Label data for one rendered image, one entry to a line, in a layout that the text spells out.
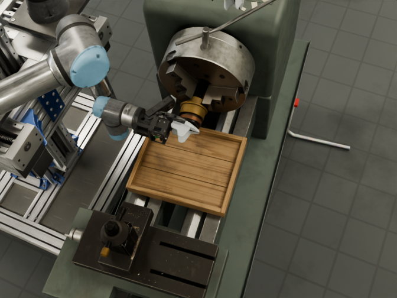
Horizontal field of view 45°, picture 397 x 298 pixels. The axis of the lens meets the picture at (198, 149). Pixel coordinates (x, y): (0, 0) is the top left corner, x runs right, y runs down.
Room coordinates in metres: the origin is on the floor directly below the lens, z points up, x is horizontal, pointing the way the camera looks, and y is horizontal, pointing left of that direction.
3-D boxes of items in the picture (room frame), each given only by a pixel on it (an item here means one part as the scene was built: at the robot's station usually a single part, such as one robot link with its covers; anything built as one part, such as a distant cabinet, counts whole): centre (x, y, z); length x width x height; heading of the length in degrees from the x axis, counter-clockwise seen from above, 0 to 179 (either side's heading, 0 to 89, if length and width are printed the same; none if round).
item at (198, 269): (0.43, 0.21, 0.95); 0.43 x 0.18 x 0.04; 65
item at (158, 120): (0.83, 0.13, 1.08); 0.12 x 0.09 x 0.08; 63
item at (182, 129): (0.78, 0.04, 1.09); 0.09 x 0.06 x 0.03; 63
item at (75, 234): (0.54, 0.44, 0.95); 0.07 x 0.04 x 0.04; 65
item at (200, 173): (0.76, 0.05, 0.88); 0.36 x 0.30 x 0.04; 65
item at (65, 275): (0.40, 0.25, 0.89); 0.53 x 0.30 x 0.06; 65
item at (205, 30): (0.99, -0.07, 1.26); 0.02 x 0.02 x 0.12
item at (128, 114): (0.87, 0.20, 1.09); 0.08 x 0.05 x 0.08; 153
